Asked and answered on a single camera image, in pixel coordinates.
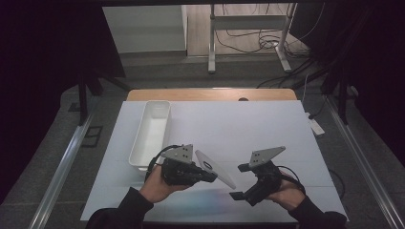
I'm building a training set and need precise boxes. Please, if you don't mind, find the thin white cable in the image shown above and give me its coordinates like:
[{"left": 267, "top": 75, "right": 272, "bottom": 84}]
[{"left": 302, "top": 73, "right": 310, "bottom": 103}]

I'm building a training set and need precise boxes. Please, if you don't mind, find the white board sheet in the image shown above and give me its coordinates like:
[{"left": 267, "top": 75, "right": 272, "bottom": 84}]
[{"left": 80, "top": 99, "right": 350, "bottom": 223}]

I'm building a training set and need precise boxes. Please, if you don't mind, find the black curtain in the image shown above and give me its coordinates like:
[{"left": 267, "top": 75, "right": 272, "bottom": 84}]
[
  {"left": 290, "top": 0, "right": 405, "bottom": 166},
  {"left": 0, "top": 0, "right": 126, "bottom": 204}
]

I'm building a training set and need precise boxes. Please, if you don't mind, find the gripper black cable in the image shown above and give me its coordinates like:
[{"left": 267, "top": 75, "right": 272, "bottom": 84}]
[
  {"left": 276, "top": 164, "right": 308, "bottom": 196},
  {"left": 144, "top": 144, "right": 181, "bottom": 183}
]

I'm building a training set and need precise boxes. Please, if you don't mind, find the white power strip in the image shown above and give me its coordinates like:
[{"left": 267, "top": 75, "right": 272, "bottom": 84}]
[{"left": 304, "top": 111, "right": 326, "bottom": 136}]

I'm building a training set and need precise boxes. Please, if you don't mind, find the black power strip cable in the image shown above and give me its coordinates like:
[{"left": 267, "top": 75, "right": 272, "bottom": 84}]
[{"left": 308, "top": 94, "right": 330, "bottom": 120}]

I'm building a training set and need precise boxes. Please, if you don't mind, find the aluminium floor rail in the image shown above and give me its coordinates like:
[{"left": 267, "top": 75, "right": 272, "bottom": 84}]
[
  {"left": 35, "top": 114, "right": 94, "bottom": 229},
  {"left": 324, "top": 94, "right": 405, "bottom": 229}
]

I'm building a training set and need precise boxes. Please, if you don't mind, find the white plastic storage bin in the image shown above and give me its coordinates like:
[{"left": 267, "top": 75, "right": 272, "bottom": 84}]
[{"left": 128, "top": 99, "right": 172, "bottom": 177}]

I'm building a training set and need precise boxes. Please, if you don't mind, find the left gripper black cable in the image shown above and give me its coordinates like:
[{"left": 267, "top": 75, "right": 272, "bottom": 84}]
[{"left": 144, "top": 144, "right": 181, "bottom": 183}]

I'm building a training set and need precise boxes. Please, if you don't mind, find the white cabinet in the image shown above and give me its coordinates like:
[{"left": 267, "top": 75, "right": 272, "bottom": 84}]
[{"left": 102, "top": 4, "right": 188, "bottom": 54}]

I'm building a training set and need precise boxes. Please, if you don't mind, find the black metal stand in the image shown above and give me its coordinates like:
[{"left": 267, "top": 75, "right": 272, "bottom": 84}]
[
  {"left": 319, "top": 61, "right": 352, "bottom": 126},
  {"left": 77, "top": 71, "right": 132, "bottom": 126}
]

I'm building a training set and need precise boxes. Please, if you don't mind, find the tangle of black floor cables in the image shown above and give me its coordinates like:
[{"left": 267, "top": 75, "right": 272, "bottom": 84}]
[{"left": 214, "top": 3, "right": 311, "bottom": 56}]

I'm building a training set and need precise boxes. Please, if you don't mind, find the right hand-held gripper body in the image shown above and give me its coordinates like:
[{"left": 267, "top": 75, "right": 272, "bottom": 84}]
[{"left": 244, "top": 146, "right": 287, "bottom": 207}]

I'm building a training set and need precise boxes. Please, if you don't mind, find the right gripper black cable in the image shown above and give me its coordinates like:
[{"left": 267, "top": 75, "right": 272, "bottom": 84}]
[{"left": 276, "top": 164, "right": 308, "bottom": 196}]

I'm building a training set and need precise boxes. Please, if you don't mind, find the white metal desk frame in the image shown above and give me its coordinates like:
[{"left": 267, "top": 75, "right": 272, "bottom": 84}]
[{"left": 207, "top": 3, "right": 298, "bottom": 74}]

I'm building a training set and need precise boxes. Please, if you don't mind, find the person's right hand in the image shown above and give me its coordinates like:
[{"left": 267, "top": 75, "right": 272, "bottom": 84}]
[{"left": 266, "top": 171, "right": 307, "bottom": 212}]

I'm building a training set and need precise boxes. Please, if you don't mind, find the person's left hand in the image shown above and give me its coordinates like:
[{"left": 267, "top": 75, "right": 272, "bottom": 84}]
[{"left": 139, "top": 164, "right": 192, "bottom": 204}]

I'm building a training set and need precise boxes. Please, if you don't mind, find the iridescent phone case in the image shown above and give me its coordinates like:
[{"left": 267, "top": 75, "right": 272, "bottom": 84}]
[{"left": 194, "top": 149, "right": 238, "bottom": 191}]

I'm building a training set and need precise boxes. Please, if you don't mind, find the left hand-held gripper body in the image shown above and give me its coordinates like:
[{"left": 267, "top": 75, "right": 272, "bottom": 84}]
[{"left": 160, "top": 143, "right": 208, "bottom": 187}]

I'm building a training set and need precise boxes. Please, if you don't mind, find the wooden table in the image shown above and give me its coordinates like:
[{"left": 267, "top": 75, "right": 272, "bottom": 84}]
[{"left": 126, "top": 88, "right": 298, "bottom": 102}]

